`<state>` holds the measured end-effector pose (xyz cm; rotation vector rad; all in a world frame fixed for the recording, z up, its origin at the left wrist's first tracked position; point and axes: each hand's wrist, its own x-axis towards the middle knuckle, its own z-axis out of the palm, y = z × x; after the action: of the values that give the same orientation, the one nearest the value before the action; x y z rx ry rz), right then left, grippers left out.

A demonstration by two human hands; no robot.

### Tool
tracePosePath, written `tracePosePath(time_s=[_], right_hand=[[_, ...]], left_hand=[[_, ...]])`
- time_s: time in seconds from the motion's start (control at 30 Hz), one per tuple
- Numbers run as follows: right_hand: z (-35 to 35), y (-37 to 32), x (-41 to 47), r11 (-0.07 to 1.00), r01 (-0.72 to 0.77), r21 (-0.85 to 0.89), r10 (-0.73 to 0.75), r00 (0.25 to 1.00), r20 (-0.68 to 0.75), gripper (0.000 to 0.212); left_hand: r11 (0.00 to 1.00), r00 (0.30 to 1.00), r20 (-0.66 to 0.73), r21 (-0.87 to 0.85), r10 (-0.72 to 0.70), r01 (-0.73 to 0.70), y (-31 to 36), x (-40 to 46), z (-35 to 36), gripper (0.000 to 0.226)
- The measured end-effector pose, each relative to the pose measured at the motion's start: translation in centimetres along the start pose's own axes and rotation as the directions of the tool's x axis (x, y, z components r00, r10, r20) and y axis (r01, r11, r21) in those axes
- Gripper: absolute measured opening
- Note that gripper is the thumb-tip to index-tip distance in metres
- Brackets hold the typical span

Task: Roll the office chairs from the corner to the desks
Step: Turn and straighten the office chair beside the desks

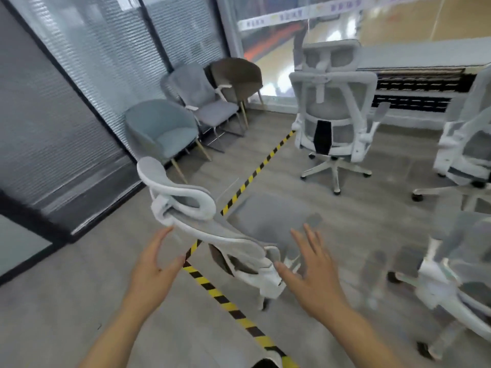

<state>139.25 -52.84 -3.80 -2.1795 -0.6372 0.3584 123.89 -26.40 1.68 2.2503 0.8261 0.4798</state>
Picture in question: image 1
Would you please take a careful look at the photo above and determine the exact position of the brown shell chair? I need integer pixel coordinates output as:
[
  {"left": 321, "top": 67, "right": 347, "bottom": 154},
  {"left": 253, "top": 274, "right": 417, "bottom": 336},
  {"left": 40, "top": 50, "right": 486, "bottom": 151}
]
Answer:
[{"left": 209, "top": 57, "right": 266, "bottom": 129}]

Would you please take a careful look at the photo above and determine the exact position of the white perforated clog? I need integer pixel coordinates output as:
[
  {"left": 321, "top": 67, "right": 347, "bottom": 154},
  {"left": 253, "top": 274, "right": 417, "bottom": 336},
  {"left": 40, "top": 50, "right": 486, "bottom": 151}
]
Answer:
[{"left": 262, "top": 349, "right": 284, "bottom": 368}]

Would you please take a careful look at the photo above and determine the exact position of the white printed window strip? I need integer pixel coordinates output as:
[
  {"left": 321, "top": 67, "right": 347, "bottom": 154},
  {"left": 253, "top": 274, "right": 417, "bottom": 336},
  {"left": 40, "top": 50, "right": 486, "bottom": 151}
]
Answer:
[{"left": 237, "top": 0, "right": 445, "bottom": 32}]

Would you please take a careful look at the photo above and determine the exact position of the grey armchair with metal legs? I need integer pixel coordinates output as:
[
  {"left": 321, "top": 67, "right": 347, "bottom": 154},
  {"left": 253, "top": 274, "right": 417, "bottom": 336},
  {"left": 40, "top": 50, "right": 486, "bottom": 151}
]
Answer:
[{"left": 161, "top": 63, "right": 248, "bottom": 154}]

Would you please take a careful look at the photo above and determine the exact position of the grey folding table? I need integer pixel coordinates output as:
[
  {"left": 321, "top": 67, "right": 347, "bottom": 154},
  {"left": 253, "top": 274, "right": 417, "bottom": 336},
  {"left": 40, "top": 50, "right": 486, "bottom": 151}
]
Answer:
[{"left": 354, "top": 36, "right": 491, "bottom": 129}]

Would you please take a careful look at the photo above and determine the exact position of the person's right hand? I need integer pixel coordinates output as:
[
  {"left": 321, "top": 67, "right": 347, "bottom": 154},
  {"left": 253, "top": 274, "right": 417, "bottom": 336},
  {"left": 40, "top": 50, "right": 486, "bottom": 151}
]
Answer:
[{"left": 274, "top": 223, "right": 348, "bottom": 323}]

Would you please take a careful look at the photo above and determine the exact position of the basketball hoop stand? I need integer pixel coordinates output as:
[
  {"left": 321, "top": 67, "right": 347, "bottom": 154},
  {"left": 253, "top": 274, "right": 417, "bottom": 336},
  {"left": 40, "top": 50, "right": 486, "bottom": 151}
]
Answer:
[{"left": 293, "top": 19, "right": 310, "bottom": 72}]

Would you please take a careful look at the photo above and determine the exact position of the person's left hand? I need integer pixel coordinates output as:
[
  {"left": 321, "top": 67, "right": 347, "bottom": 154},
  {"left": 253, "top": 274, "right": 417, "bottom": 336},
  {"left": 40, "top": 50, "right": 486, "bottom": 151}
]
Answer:
[{"left": 122, "top": 225, "right": 187, "bottom": 325}]

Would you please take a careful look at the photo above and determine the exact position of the black yellow floor tape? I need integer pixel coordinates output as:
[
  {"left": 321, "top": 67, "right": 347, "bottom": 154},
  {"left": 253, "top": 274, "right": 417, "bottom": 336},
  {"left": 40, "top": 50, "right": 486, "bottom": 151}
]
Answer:
[
  {"left": 182, "top": 262, "right": 300, "bottom": 368},
  {"left": 184, "top": 130, "right": 296, "bottom": 265}
]

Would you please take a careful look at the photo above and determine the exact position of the blue grey tub chair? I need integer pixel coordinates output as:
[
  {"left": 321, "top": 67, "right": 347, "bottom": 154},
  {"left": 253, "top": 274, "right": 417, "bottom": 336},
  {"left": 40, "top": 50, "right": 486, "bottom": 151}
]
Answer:
[{"left": 124, "top": 98, "right": 212, "bottom": 185}]

